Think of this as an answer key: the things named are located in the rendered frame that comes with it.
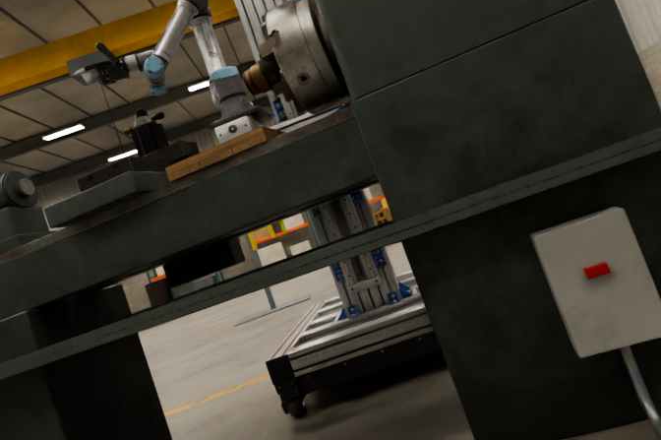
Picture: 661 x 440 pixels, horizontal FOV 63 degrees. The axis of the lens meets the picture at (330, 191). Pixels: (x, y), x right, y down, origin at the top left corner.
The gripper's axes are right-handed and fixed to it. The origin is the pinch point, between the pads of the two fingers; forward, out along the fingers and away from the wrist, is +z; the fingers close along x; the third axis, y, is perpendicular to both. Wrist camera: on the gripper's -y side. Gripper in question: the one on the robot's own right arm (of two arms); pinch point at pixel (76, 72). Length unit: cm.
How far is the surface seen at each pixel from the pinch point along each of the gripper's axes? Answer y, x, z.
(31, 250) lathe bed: 66, -65, 23
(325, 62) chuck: 43, -112, -66
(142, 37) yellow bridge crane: -312, 975, -75
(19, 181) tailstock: 43, -44, 24
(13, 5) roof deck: -464, 1051, 157
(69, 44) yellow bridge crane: -344, 1014, 72
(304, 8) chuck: 28, -110, -65
